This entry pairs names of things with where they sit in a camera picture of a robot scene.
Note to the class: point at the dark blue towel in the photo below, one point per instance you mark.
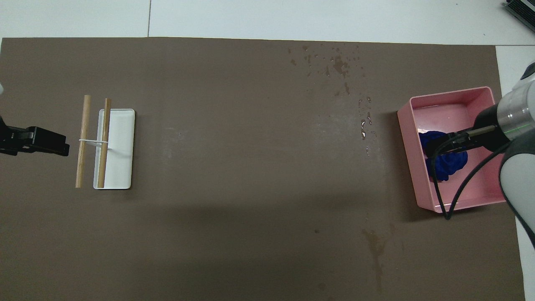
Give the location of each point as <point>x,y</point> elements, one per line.
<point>451,165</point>

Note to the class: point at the pink plastic bin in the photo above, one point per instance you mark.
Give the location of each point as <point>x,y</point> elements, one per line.
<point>443,117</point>

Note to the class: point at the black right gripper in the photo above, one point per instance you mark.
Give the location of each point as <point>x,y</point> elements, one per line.
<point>489,129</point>

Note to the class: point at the grey ribbed device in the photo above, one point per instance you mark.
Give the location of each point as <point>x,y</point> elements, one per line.
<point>522,9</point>

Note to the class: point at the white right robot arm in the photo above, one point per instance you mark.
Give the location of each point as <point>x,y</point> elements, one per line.
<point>520,175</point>

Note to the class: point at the wooden rack rod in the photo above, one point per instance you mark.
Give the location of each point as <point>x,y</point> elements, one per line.
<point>103,138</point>
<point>83,125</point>

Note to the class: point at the brown paper table mat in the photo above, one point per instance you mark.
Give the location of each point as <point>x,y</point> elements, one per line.
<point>250,188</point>

